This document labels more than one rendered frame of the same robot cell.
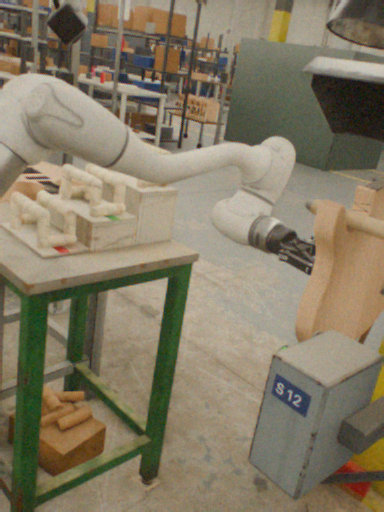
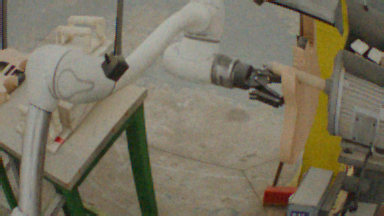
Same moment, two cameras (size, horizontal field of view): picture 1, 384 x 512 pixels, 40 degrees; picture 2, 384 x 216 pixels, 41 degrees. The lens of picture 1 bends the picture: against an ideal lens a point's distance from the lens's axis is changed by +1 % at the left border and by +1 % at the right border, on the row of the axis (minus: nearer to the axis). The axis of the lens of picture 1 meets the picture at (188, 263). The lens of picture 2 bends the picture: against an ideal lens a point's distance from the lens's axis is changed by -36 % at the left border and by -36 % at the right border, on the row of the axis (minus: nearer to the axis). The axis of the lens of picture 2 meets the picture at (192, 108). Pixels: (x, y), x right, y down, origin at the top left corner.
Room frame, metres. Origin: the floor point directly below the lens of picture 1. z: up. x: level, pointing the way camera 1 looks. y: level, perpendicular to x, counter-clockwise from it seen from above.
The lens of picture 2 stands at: (-0.34, 0.40, 2.18)
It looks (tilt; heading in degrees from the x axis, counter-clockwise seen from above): 34 degrees down; 343
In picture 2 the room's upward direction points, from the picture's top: 2 degrees counter-clockwise
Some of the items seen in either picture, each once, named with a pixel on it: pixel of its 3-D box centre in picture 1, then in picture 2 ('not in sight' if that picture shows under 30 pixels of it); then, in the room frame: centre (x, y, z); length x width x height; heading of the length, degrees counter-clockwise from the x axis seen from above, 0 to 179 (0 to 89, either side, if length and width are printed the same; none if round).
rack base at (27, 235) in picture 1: (43, 237); (41, 130); (1.45, 0.43, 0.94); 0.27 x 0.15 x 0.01; 46
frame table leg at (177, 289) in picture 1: (163, 379); (147, 202); (1.55, 0.02, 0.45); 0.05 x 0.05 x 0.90; 46
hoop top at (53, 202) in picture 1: (56, 204); not in sight; (1.48, 0.41, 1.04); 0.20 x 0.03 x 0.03; 45
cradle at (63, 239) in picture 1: (58, 240); (54, 133); (1.38, 0.37, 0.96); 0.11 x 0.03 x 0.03; 136
